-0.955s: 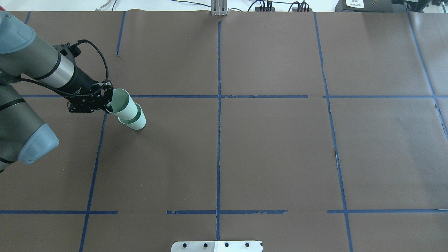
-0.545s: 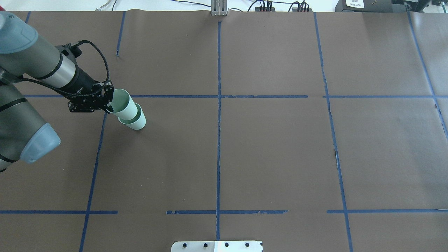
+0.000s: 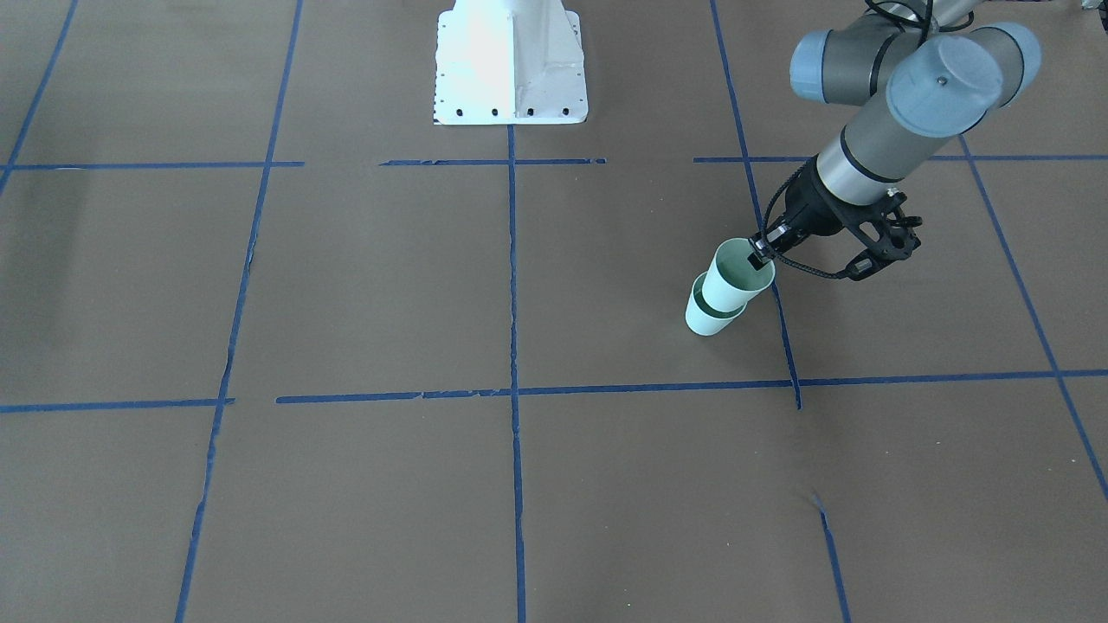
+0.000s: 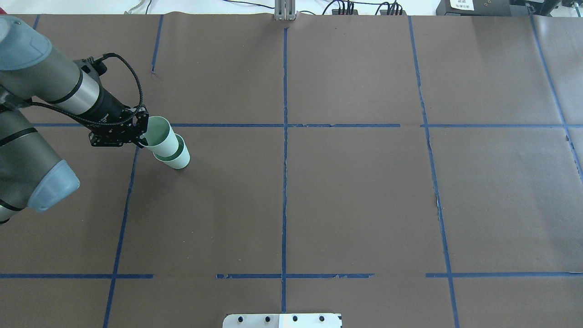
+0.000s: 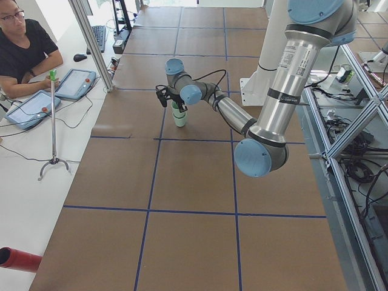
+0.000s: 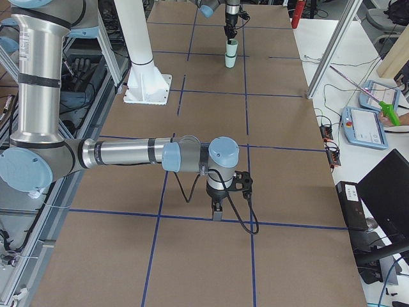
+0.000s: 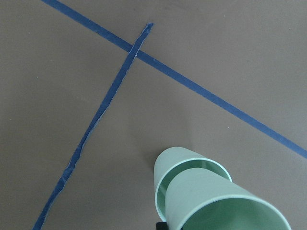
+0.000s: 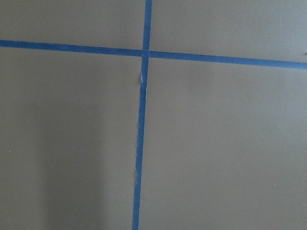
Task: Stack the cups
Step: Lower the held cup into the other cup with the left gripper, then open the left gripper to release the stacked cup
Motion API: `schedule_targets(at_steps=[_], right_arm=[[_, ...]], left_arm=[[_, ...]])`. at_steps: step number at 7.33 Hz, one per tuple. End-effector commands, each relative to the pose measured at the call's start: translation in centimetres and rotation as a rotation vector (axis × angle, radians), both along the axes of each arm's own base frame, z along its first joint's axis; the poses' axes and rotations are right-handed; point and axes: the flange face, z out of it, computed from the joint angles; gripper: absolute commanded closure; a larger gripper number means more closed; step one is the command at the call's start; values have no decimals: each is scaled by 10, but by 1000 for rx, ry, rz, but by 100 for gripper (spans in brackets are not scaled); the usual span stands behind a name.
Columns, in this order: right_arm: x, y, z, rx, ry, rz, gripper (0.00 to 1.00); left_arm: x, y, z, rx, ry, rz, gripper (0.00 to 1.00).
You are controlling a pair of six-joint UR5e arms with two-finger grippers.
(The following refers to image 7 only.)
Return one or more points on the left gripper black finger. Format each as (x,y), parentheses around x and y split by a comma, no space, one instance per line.
(161,226)

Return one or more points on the green cup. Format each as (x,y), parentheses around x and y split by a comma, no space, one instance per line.
(173,161)
(198,199)

